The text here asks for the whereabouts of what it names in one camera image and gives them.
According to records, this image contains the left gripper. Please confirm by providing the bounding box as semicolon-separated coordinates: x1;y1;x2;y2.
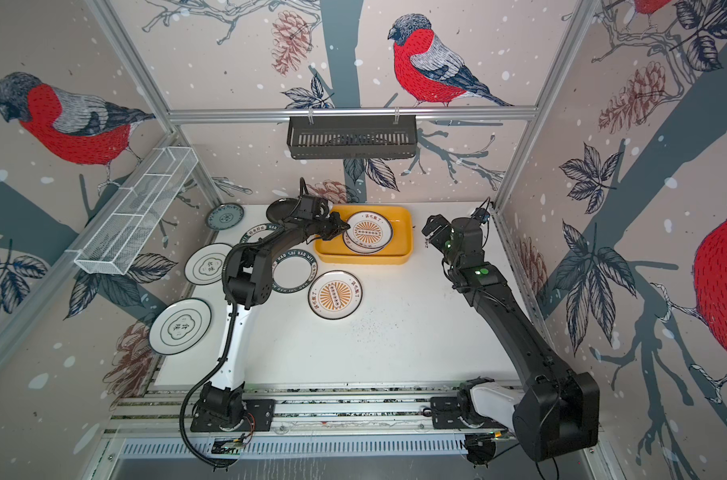
311;212;350;240

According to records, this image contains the orange sunburst plate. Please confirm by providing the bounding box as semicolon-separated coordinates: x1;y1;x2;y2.
307;270;363;320
346;211;393;250
342;232;377;255

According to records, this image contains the green rim plate front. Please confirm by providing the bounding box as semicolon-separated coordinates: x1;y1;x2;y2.
272;249;318;294

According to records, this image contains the green rim plate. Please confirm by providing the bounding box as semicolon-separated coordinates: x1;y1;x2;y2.
272;249;318;294
238;222;283;244

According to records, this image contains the green rim plate back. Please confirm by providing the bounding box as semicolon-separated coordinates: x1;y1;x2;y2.
238;222;283;244

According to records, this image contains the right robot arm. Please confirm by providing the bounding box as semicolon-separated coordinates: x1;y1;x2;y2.
423;211;601;461

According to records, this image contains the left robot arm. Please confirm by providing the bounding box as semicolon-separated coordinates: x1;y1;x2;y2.
201;194;349;403

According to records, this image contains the small black plate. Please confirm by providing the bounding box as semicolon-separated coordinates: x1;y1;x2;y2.
265;198;302;225

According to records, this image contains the black hanging basket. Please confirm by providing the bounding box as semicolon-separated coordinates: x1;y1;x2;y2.
286;115;419;160

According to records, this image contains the small teal patterned plate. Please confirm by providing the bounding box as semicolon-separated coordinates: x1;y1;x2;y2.
205;203;244;231

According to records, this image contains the white plate green motif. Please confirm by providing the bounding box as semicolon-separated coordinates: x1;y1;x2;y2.
184;243;232;286

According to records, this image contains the white plate near base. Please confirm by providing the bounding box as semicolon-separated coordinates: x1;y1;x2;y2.
148;298;212;356

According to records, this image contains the horizontal aluminium rail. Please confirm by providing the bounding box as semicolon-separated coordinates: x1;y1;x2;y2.
166;106;539;125

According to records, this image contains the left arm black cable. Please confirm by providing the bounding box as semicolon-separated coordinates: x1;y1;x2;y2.
178;299;244;470

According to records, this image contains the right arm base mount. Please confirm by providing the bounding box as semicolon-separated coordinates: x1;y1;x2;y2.
423;396;507;431

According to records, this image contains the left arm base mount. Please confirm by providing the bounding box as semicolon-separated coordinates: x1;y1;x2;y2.
190;399;276;433

